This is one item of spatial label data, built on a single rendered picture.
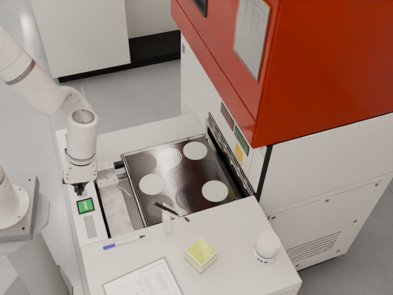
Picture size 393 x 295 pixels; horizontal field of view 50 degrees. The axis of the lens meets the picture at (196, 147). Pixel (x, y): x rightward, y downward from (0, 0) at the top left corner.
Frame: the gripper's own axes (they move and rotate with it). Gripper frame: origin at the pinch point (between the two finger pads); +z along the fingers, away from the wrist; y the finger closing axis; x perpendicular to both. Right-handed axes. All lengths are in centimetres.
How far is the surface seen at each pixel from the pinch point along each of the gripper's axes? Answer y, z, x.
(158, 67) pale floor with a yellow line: -102, 87, -188
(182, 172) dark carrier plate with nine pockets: -41.3, 8.2, -7.8
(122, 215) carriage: -15.6, 15.6, 2.7
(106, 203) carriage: -11.4, 16.5, -4.2
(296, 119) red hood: -60, -38, 15
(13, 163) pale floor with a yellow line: 18, 113, -119
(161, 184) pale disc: -32.2, 10.0, -4.9
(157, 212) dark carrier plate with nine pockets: -26.9, 11.2, 6.8
